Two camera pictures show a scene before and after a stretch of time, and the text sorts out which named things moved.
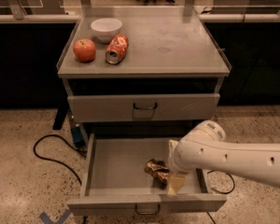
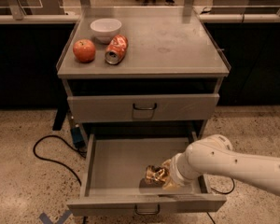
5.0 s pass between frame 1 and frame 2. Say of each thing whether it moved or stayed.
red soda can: stayed
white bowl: stayed
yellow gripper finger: moved
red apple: stayed
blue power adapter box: stayed
